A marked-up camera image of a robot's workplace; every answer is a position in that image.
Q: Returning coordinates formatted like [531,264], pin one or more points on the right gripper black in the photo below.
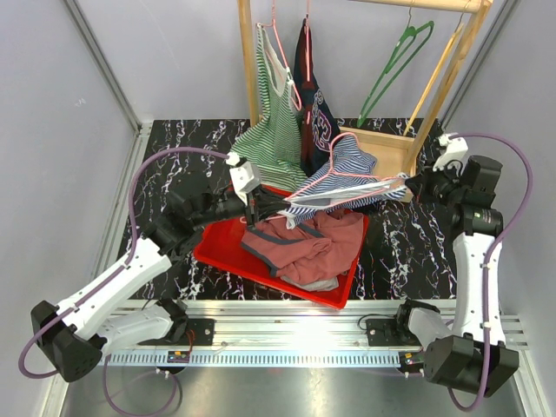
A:
[421,183]

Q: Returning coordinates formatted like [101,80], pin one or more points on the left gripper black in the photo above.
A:
[263,206]

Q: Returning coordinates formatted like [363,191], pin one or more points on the blue white striped tank top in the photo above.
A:
[343,187]

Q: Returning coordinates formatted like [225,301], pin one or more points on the red tank top grey trim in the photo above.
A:
[320,248]

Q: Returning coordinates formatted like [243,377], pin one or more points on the navy maroon tank top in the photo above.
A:
[323,126]

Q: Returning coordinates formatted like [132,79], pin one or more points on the yellow plastic hanger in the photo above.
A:
[433,78]

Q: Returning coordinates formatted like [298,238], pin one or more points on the green plastic hanger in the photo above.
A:
[408,46]

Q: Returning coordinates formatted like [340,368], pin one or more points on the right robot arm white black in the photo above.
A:
[471,354]

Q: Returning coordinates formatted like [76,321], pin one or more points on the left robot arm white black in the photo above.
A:
[78,333]

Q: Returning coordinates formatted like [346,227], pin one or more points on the green white striped tank top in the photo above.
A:
[274,143]

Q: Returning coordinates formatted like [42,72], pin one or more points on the wooden clothes rack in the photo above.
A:
[397,154]

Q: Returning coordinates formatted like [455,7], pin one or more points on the red plastic tray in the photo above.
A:
[221,248]

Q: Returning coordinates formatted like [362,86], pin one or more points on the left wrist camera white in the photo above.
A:
[245,175]

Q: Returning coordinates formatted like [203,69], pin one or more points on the aluminium frame rail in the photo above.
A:
[292,334]

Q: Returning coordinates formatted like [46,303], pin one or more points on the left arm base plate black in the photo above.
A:
[202,331]

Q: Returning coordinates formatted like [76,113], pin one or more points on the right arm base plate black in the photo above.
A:
[382,331]

